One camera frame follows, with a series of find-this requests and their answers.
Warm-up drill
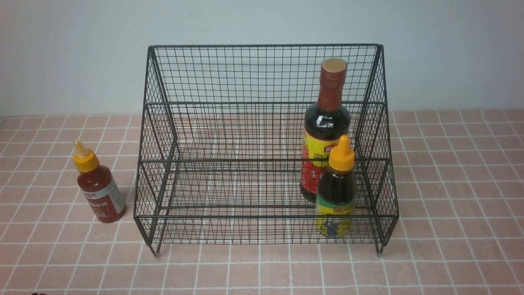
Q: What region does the tall soy sauce bottle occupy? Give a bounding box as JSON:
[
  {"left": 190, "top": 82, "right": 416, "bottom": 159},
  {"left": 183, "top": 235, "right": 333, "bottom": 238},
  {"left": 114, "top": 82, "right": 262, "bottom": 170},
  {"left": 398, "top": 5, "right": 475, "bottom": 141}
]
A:
[{"left": 300, "top": 58, "right": 350, "bottom": 203}]

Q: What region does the oyster sauce bottle yellow cap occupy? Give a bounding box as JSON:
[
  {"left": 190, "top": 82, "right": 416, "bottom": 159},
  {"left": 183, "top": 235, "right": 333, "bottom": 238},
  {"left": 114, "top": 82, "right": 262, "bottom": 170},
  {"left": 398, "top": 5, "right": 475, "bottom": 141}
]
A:
[{"left": 315, "top": 135, "right": 358, "bottom": 239}]

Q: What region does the red chili sauce bottle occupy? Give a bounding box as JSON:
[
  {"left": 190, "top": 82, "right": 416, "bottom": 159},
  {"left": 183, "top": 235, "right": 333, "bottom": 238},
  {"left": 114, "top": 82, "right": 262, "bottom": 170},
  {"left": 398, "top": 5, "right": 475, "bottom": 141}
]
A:
[{"left": 72, "top": 141, "right": 126, "bottom": 223}]

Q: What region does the black wire mesh rack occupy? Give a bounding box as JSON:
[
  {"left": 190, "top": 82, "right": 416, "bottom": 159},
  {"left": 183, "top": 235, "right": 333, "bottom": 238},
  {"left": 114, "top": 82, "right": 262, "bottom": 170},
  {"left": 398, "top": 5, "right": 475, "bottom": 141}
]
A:
[{"left": 133, "top": 43, "right": 400, "bottom": 256}]

